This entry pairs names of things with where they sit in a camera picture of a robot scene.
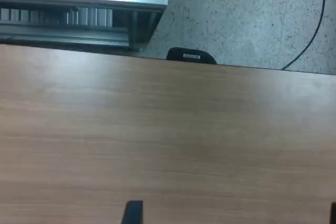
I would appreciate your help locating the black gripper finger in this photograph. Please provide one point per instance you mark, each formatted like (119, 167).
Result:
(333, 214)
(132, 213)

